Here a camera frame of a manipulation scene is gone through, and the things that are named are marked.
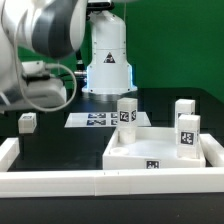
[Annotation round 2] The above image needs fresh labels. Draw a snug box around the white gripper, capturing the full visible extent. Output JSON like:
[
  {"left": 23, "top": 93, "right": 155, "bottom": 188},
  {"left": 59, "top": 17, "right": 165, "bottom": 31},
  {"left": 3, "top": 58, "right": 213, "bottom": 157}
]
[{"left": 0, "top": 61, "right": 67, "bottom": 110}]

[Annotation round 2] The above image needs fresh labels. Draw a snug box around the white square table top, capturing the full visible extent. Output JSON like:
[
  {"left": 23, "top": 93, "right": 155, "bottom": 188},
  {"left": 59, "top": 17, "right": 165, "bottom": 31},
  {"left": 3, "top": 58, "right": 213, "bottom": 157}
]
[{"left": 102, "top": 127, "right": 206, "bottom": 170}]

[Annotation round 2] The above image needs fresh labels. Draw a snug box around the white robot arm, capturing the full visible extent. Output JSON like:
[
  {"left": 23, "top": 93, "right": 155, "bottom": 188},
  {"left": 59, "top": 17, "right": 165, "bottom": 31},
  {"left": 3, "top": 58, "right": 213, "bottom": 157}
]
[{"left": 0, "top": 0, "right": 137, "bottom": 112}]

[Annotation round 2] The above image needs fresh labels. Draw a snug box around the white AprilTag base sheet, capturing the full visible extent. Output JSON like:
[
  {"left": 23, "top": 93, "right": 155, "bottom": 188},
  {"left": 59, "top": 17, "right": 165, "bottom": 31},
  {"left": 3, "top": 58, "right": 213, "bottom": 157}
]
[{"left": 65, "top": 112, "right": 151, "bottom": 128}]

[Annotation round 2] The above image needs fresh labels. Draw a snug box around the white U-shaped obstacle fence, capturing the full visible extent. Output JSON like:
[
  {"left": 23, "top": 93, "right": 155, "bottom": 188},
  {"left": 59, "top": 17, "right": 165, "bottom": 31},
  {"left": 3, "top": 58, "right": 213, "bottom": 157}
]
[{"left": 0, "top": 138, "right": 224, "bottom": 198}]

